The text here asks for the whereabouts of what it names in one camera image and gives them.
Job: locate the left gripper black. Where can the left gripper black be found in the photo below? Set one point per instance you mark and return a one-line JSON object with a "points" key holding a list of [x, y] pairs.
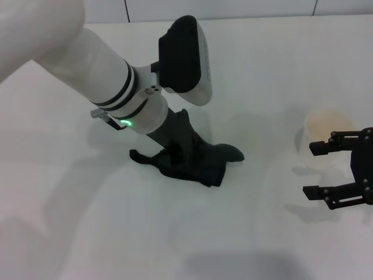
{"points": [[175, 131]]}

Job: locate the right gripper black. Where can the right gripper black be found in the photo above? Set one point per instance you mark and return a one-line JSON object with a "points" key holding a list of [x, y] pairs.
{"points": [[362, 160]]}

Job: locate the dark blue rag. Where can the dark blue rag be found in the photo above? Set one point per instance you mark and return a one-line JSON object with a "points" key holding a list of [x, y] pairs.
{"points": [[204, 169]]}

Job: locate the white paper cup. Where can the white paper cup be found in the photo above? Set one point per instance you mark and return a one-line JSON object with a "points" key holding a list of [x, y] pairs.
{"points": [[317, 128]]}

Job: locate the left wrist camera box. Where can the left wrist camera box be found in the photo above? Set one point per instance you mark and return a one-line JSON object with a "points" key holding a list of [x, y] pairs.
{"points": [[180, 52]]}

